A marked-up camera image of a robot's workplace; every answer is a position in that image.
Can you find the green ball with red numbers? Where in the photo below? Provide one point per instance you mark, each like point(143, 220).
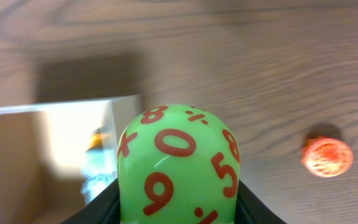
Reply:
point(178, 164)

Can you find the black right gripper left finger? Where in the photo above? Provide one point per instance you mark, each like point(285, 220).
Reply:
point(104, 209)

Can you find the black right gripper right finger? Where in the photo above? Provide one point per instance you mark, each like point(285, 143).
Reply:
point(251, 210)

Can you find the white cardboard box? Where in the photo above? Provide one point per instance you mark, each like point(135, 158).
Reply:
point(42, 151)

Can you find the yellow grey toy truck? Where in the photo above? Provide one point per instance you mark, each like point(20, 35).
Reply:
point(99, 169)

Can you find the orange plastic cage ball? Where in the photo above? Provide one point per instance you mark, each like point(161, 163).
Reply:
point(326, 157)

